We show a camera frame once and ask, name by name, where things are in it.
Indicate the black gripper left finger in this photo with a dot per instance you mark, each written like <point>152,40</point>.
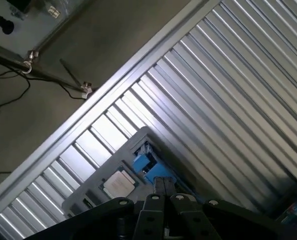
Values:
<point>148,220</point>

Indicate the grey desk with clutter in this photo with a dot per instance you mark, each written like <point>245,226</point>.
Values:
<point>38,22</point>

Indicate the open black PC case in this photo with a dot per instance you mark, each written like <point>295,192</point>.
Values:
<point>294,212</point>

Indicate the CPU chip with silver lid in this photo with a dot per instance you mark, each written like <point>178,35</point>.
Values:
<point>118,182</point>

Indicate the black stand pole with clamps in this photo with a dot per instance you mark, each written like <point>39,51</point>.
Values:
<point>46,73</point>

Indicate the grey parts rack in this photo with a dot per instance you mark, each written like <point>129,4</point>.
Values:
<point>123,155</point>

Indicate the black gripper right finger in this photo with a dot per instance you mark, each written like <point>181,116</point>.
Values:
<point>188,220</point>

